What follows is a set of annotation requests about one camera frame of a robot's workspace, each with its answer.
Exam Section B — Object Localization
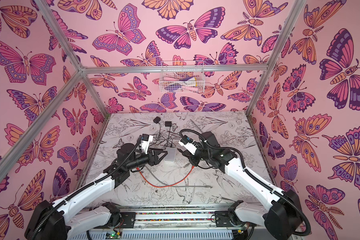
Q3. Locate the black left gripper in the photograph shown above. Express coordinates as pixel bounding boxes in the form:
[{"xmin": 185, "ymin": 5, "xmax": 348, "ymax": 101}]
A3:
[{"xmin": 123, "ymin": 147, "xmax": 167, "ymax": 173}]

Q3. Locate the red ethernet cable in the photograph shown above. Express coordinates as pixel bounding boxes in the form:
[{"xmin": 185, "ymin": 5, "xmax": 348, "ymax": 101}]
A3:
[{"xmin": 136, "ymin": 164, "xmax": 196, "ymax": 189}]

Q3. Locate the black power adapter cable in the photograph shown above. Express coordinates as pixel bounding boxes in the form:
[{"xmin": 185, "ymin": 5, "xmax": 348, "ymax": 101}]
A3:
[{"xmin": 149, "ymin": 122, "xmax": 166, "ymax": 148}]

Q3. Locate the white network switch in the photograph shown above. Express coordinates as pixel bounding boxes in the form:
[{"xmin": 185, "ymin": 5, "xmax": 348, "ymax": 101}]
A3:
[{"xmin": 164, "ymin": 147, "xmax": 177, "ymax": 164}]

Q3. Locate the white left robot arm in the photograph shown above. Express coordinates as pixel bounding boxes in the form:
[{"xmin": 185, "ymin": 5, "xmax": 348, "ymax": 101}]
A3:
[{"xmin": 24, "ymin": 144, "xmax": 168, "ymax": 240}]

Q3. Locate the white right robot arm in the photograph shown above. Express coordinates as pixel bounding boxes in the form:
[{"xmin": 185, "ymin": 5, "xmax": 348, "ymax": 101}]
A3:
[{"xmin": 179, "ymin": 129, "xmax": 312, "ymax": 240}]

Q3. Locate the black power adapter left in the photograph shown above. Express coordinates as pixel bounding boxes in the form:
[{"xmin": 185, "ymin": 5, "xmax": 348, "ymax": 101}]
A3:
[{"xmin": 153, "ymin": 117, "xmax": 161, "ymax": 124}]

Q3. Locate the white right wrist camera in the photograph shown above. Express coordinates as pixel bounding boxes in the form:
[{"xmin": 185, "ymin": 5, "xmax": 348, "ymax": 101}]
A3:
[{"xmin": 179, "ymin": 138, "xmax": 198, "ymax": 156}]

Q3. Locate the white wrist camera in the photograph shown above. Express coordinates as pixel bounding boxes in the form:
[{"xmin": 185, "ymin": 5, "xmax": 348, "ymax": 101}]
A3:
[
  {"xmin": 140, "ymin": 134, "xmax": 154, "ymax": 154},
  {"xmin": 179, "ymin": 138, "xmax": 198, "ymax": 156}
]

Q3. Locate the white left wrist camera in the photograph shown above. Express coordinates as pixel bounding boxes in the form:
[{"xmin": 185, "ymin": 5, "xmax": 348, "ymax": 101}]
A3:
[{"xmin": 140, "ymin": 134, "xmax": 154, "ymax": 154}]

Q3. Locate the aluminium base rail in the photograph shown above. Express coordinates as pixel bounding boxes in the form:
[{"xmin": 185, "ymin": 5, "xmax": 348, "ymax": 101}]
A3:
[{"xmin": 68, "ymin": 206, "xmax": 256, "ymax": 240}]

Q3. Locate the grey slotted cable duct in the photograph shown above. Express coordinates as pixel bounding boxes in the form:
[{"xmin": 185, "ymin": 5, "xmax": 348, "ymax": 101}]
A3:
[{"xmin": 89, "ymin": 229, "xmax": 235, "ymax": 240}]

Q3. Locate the wire basket on wall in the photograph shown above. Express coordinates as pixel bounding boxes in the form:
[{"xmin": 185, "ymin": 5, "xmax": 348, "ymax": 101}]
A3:
[{"xmin": 158, "ymin": 60, "xmax": 206, "ymax": 94}]

